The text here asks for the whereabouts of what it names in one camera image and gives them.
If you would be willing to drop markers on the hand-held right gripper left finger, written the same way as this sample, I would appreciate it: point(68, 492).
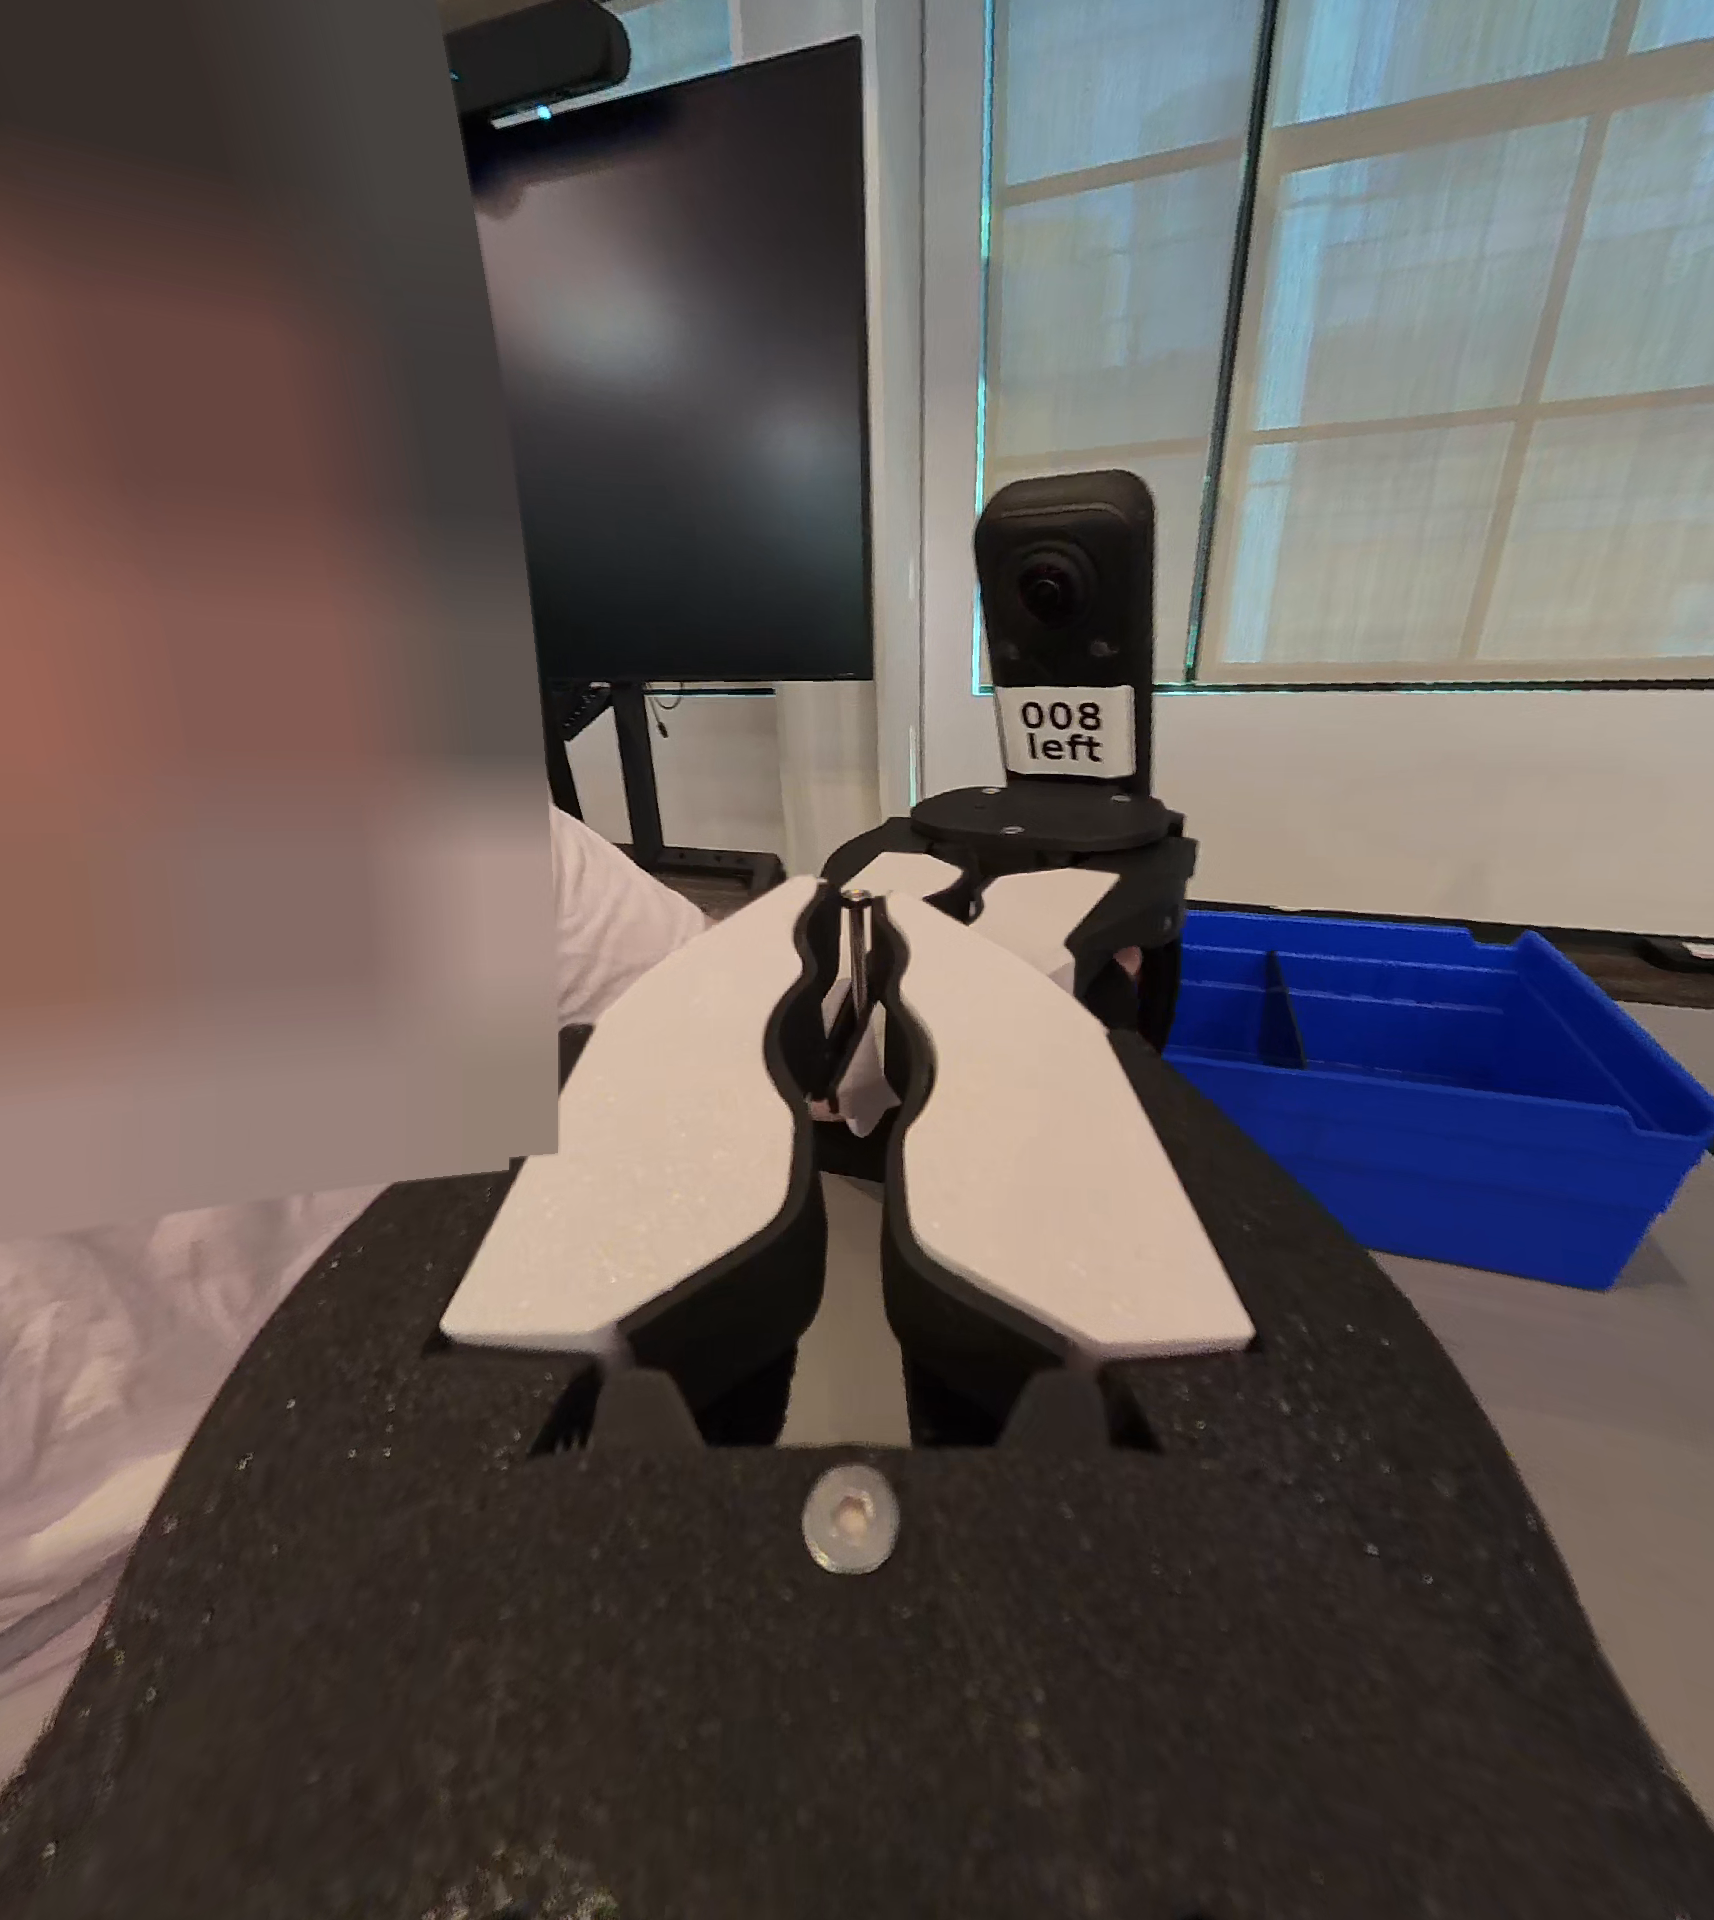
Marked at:
point(651, 1169)

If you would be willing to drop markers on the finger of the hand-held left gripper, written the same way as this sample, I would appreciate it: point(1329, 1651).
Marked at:
point(1045, 926)
point(918, 877)

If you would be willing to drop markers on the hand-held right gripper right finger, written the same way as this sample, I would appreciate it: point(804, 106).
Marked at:
point(1054, 1186)

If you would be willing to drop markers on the steel bolt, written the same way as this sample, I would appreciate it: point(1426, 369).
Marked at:
point(855, 975)

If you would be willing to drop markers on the blue plastic bin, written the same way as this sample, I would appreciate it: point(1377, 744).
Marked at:
point(1471, 1158)

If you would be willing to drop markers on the black monitor stand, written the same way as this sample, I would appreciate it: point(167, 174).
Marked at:
point(640, 777)

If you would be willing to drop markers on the large paned window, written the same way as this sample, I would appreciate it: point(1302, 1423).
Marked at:
point(1394, 302)

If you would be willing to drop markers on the black monitor screen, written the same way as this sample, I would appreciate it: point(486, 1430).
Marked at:
point(680, 376)

